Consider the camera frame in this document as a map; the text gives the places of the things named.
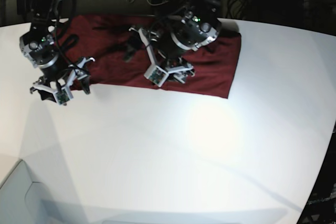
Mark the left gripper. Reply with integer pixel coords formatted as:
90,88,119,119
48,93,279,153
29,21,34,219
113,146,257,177
123,26,195,87

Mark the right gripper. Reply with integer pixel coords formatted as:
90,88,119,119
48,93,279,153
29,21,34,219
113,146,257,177
29,57,95,106

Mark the dark red t-shirt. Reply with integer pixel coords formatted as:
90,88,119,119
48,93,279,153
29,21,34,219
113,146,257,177
54,14,243,100

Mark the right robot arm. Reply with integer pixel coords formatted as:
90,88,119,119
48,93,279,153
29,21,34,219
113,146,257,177
19,0,95,105

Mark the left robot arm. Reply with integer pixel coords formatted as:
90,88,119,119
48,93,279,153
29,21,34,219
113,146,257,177
129,0,222,87

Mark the white bin at corner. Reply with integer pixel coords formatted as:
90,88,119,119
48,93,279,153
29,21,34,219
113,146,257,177
1,160,88,223

